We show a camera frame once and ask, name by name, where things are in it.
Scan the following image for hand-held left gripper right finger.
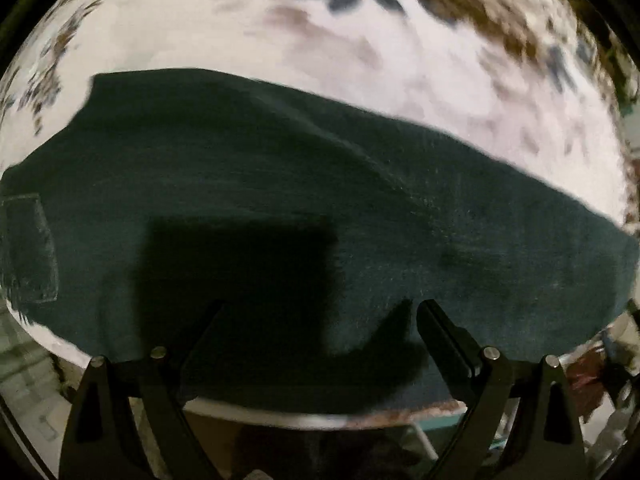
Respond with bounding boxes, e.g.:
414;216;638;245
416;299;587;480

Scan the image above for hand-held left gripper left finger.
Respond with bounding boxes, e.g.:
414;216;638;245
58;299;227;480

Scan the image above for dark green pants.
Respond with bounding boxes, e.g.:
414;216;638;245
0;68;640;416

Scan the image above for white floral printed bedsheet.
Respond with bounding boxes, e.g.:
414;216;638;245
0;0;632;431

